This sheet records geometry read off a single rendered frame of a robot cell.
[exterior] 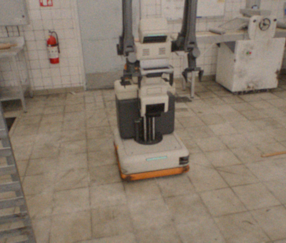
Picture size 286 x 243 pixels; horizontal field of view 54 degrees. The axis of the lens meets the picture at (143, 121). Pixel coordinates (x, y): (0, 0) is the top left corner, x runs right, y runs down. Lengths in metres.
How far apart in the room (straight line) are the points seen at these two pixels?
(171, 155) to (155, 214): 0.53
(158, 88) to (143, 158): 0.62
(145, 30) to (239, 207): 1.54
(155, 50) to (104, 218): 1.34
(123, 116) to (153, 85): 0.49
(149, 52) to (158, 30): 0.18
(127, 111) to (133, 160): 0.46
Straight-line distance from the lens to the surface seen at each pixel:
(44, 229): 2.33
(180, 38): 2.12
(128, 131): 2.65
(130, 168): 2.46
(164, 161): 2.50
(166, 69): 2.13
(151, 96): 2.26
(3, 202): 1.52
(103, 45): 4.90
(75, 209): 2.42
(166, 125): 2.71
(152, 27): 2.11
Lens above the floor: 1.58
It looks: 25 degrees down
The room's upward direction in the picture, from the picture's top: 2 degrees counter-clockwise
